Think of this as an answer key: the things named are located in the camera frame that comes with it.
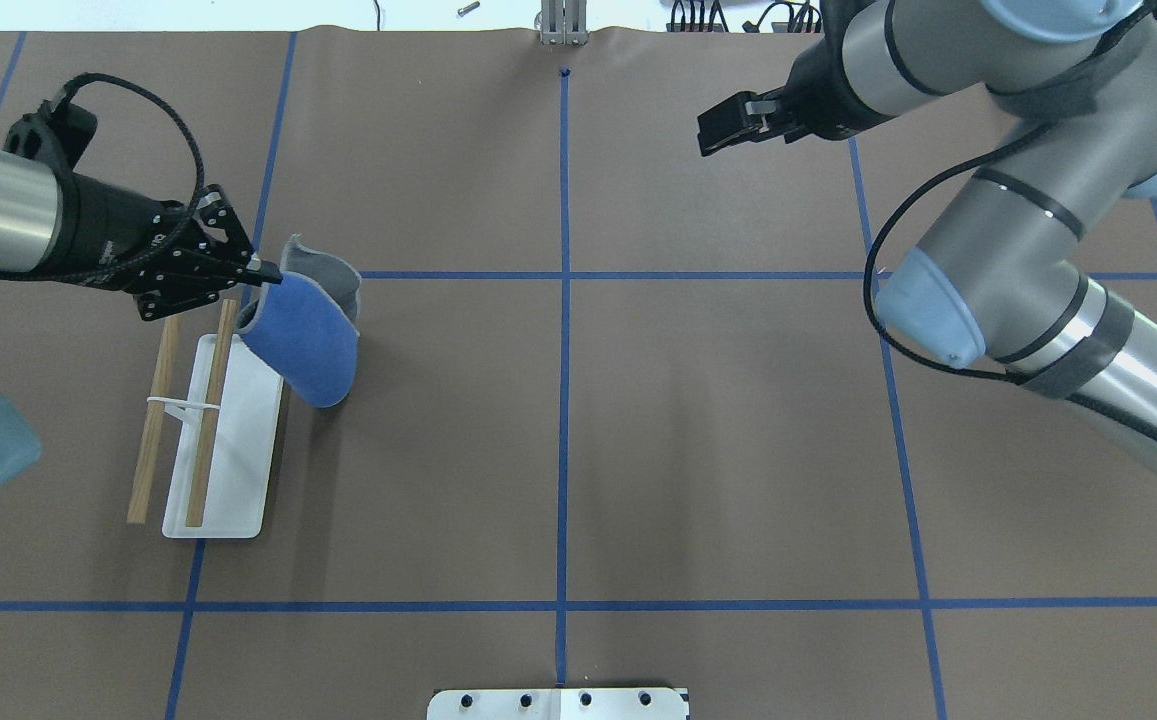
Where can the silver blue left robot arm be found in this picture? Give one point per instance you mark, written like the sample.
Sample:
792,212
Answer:
59,345

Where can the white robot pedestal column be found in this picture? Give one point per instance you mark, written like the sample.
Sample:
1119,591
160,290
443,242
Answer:
561,703

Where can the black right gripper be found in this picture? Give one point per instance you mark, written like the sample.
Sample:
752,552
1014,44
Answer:
811,105

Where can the aluminium frame post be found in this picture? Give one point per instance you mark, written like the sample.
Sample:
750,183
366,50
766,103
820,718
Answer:
563,23

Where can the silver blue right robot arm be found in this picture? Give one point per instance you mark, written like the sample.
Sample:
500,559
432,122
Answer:
976,262

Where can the white wooden towel rack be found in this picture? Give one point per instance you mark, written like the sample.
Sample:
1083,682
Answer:
219,482

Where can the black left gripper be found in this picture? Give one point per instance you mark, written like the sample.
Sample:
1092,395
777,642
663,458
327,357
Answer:
98,228

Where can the blue grey towel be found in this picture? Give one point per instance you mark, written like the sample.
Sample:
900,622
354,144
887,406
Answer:
305,327

